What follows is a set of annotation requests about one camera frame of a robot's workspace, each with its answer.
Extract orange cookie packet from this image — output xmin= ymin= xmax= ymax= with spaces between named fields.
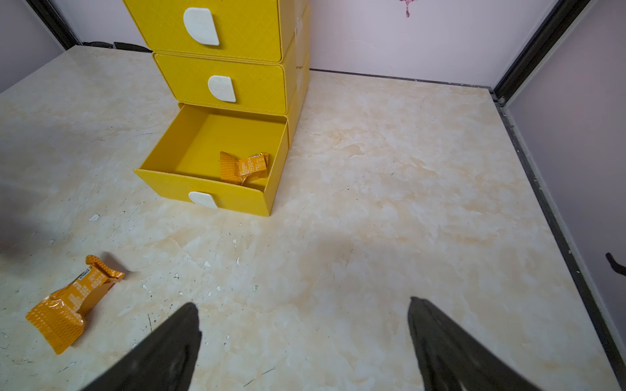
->
xmin=219 ymin=152 xmax=270 ymax=186
xmin=25 ymin=255 xmax=126 ymax=355

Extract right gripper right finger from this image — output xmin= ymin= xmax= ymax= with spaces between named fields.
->
xmin=408 ymin=297 xmax=538 ymax=390

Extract yellow plastic drawer cabinet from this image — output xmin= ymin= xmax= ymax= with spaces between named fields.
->
xmin=126 ymin=1 xmax=311 ymax=216

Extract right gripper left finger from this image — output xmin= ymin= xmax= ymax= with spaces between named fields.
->
xmin=84 ymin=302 xmax=202 ymax=391

